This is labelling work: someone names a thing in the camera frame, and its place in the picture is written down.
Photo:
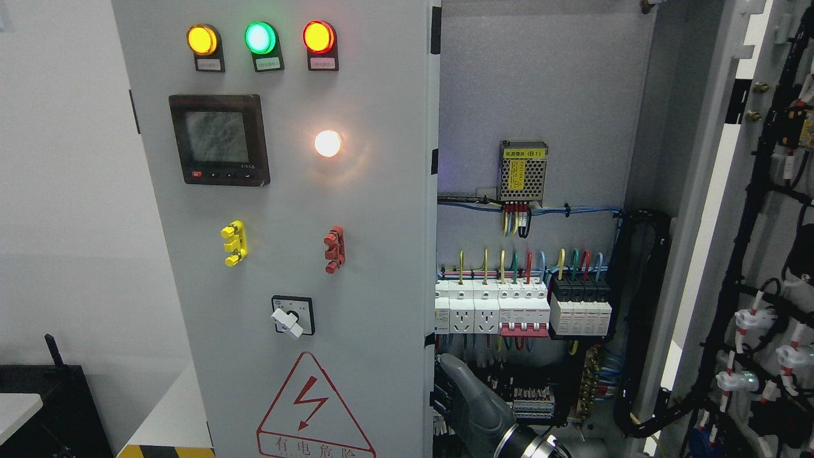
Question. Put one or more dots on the black digital power meter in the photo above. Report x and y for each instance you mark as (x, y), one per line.
(220, 139)

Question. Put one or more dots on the yellow test terminal block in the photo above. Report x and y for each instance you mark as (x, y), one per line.
(236, 242)

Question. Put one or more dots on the grey cabinet door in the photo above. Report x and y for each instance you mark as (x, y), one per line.
(715, 70)
(378, 88)

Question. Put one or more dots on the black white surge protector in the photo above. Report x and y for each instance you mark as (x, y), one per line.
(579, 307)

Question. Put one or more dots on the red electric hazard sticker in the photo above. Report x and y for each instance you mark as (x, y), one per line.
(308, 418)

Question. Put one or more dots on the green indicator lamp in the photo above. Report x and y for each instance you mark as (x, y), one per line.
(260, 38)

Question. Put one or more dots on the perforated metal power supply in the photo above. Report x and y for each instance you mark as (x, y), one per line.
(523, 166)

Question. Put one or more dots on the yellow indicator lamp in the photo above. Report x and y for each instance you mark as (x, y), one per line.
(203, 39)

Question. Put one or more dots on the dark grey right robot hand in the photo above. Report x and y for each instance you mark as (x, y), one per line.
(475, 413)

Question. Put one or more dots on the red test terminal block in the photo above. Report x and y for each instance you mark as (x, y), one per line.
(335, 252)

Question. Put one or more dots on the white rotary selector switch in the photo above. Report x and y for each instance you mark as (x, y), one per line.
(293, 315)

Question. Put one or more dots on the lower relay terminal row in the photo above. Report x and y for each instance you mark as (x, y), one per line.
(531, 400)

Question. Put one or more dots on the white socket breaker row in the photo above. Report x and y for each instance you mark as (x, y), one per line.
(495, 308)

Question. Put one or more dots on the black box with antenna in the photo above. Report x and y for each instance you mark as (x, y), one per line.
(68, 423)

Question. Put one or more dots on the red indicator lamp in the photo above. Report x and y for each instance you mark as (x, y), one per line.
(319, 37)

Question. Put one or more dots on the white glowing indicator lamp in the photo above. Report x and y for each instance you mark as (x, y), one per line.
(328, 143)

